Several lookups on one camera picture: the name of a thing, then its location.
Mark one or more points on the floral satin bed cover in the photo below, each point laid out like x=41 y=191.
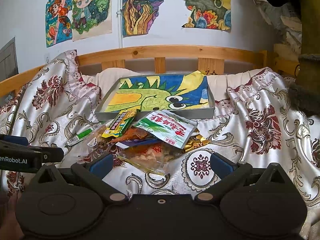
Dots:
x=255 y=124

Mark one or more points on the gold foil snack bag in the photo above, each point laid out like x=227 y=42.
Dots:
x=195 y=141

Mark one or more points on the grey tray with dinosaur drawing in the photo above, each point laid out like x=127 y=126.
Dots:
x=187 y=95

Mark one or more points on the swirly fish drawing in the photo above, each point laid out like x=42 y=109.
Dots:
x=139 y=16

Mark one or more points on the white green seaweed snack bag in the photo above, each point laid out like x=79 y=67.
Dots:
x=168 y=127

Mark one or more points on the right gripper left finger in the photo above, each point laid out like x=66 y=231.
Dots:
x=90 y=175

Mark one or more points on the clear pastry pack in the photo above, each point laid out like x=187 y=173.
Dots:
x=95 y=140

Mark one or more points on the white wall pipe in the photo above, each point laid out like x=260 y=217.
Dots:
x=120 y=35

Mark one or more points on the clear bag of crackers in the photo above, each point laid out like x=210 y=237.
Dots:
x=152 y=158

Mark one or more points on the yellow green candy pack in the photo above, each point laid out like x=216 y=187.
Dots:
x=120 y=124

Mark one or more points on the landscape hill drawing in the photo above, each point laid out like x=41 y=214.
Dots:
x=209 y=14

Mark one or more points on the mermaid girl drawing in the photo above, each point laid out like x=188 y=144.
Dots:
x=58 y=24

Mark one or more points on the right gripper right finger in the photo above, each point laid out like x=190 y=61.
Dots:
x=230 y=174

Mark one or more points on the grey wall panel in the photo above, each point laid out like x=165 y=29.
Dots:
x=8 y=60

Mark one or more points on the camouflage fabric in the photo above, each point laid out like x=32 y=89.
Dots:
x=281 y=15

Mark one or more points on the wooden bed headboard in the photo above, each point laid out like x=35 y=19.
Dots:
x=209 y=59

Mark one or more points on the green white sausage stick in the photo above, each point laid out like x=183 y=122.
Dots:
x=83 y=135

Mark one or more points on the anime boy drawing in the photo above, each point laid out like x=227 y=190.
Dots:
x=91 y=18

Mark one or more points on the dark blue snack box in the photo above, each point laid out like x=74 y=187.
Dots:
x=136 y=142

